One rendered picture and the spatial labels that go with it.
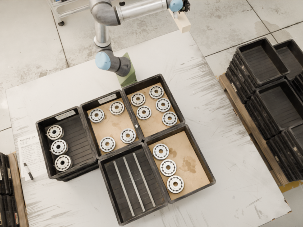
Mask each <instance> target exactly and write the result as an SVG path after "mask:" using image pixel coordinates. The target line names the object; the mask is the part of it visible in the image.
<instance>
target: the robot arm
mask: <svg viewBox="0 0 303 227"><path fill-rule="evenodd" d="M89 4H90V11H91V14H92V15H93V17H94V24H95V32H96V35H95V37H94V46H95V49H96V57H95V58H96V59H95V63H96V66H97V67H98V68H99V69H102V70H106V71H110V72H114V73H116V74H117V75H118V76H121V77H125V76H127V75H128V73H129V72H130V69H131V62H130V60H129V58H127V57H124V56H122V57H116V56H114V53H113V50H112V47H111V38H110V36H109V29H108V26H118V25H121V24H122V23H123V22H125V21H128V20H131V19H135V18H139V17H142V16H145V15H149V14H153V13H156V12H160V11H163V10H166V9H170V10H171V11H172V13H173V17H174V19H175V18H178V15H177V12H178V13H179V14H180V12H184V13H185V14H187V15H188V10H189V11H190V7H189V6H190V3H189V1H188V0H143V1H139V2H136V3H133V4H129V5H125V6H122V7H117V6H114V7H112V4H111V1H110V0H89Z"/></svg>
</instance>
